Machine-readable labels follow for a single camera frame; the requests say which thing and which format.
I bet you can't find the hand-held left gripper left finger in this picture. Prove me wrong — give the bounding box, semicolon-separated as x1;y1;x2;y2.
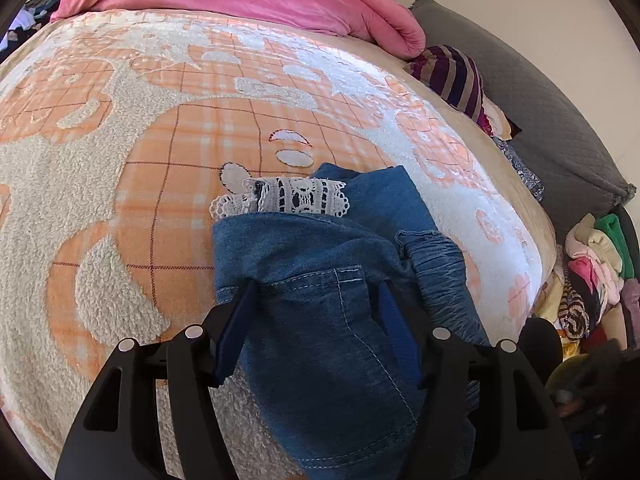
55;279;259;480

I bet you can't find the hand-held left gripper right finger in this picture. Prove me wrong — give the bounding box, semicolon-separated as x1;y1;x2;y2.
377;280;584;480

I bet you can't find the blue denim pants lace hem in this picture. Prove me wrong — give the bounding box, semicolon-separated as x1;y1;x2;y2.
209;162;493;472

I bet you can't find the orange plaid fleece blanket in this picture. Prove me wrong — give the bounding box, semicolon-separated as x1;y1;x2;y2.
0;9;559;479

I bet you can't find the pile of folded clothes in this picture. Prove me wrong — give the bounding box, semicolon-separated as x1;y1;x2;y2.
531;211;640;358

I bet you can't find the grey floral cloth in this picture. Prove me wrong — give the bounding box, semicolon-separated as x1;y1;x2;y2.
494;136;546;202

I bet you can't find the cream yellow cloth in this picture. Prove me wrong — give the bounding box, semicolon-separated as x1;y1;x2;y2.
481;99;524;142

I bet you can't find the grey quilted headboard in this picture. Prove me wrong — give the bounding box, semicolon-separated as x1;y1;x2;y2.
410;0;632;235

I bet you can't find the purple striped cloth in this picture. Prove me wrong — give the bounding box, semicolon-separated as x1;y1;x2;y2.
406;44;495;130

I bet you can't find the heap of dark clothes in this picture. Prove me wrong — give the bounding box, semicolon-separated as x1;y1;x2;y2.
0;0;67;53

